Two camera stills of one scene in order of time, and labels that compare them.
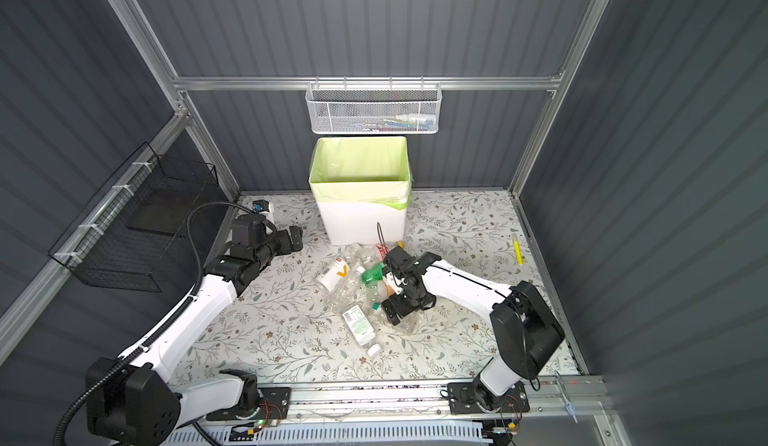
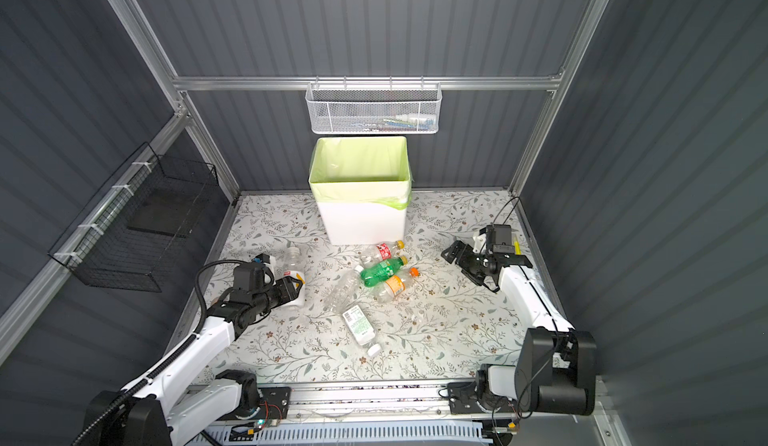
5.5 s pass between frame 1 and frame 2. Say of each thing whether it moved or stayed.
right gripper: moved
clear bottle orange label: stayed
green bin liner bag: stayed
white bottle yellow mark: moved
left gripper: moved
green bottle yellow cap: stayed
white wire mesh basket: stayed
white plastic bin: stayed
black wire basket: stayed
